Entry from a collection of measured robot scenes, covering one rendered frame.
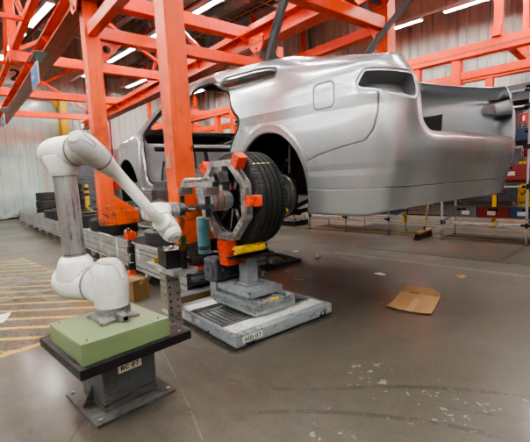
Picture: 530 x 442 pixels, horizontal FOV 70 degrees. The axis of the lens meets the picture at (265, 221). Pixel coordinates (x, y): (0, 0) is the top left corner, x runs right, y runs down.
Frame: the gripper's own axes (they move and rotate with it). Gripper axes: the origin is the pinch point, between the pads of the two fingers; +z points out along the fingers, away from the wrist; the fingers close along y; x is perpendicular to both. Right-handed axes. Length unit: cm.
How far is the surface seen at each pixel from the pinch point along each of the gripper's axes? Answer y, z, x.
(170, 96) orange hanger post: -56, 8, 77
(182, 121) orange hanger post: -56, 16, 60
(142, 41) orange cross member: -251, 73, 183
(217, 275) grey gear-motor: -35, 25, -55
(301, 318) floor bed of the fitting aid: 27, 50, -78
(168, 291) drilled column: -26, -18, -55
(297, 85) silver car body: 21, 60, 75
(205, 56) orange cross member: -251, 159, 180
